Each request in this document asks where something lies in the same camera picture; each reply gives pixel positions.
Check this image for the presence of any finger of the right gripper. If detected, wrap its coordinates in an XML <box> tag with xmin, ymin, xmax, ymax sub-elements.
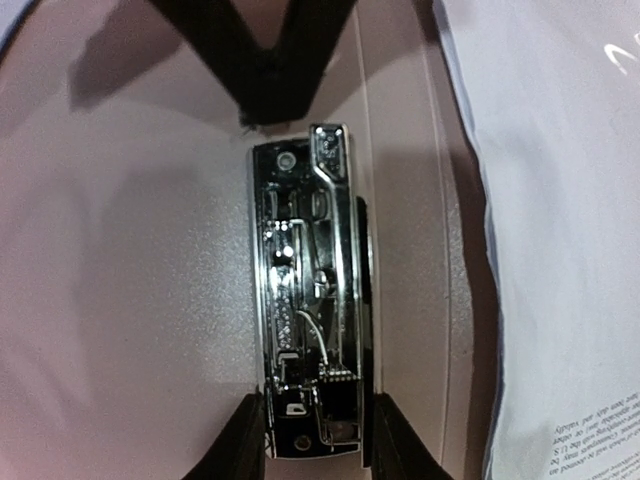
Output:
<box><xmin>269</xmin><ymin>1</ymin><xmax>355</xmax><ymax>123</ymax></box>
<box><xmin>151</xmin><ymin>0</ymin><xmax>278</xmax><ymax>126</ymax></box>

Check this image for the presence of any translucent brown folder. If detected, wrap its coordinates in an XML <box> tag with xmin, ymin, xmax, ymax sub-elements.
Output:
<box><xmin>1</xmin><ymin>1</ymin><xmax>496</xmax><ymax>479</ymax></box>

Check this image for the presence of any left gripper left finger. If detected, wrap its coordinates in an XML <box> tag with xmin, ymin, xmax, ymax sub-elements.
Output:
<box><xmin>183</xmin><ymin>392</ymin><xmax>266</xmax><ymax>480</ymax></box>

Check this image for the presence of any printed paper sheet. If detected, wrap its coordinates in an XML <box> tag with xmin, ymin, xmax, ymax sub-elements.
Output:
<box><xmin>434</xmin><ymin>1</ymin><xmax>639</xmax><ymax>479</ymax></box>

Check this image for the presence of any metal folder clip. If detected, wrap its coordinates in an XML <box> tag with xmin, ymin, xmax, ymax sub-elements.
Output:
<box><xmin>250</xmin><ymin>123</ymin><xmax>374</xmax><ymax>467</ymax></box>

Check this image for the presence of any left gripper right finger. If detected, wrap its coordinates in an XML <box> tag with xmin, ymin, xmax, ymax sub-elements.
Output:
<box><xmin>371</xmin><ymin>393</ymin><xmax>452</xmax><ymax>480</ymax></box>

